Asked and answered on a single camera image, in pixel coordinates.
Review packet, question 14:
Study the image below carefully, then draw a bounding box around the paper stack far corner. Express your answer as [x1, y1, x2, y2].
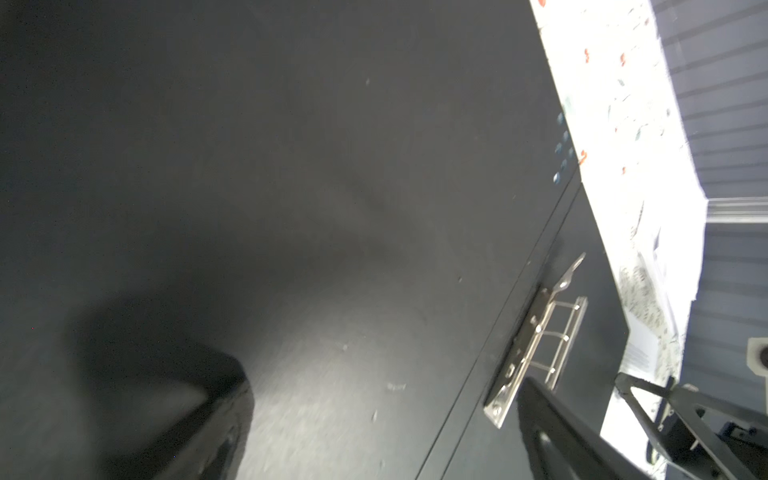
[612, 201, 687, 383]

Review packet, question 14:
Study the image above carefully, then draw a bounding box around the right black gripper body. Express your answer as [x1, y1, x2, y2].
[647, 383, 768, 480]

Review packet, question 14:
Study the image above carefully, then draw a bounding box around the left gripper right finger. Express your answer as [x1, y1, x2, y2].
[517, 378, 647, 479]

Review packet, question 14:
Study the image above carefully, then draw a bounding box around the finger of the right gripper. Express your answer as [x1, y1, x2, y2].
[614, 371, 768, 480]

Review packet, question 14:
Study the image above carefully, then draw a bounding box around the teal black clip folder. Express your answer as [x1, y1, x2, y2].
[1, 1, 627, 479]

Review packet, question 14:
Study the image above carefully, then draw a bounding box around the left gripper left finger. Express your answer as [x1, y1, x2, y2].
[107, 354, 254, 479]

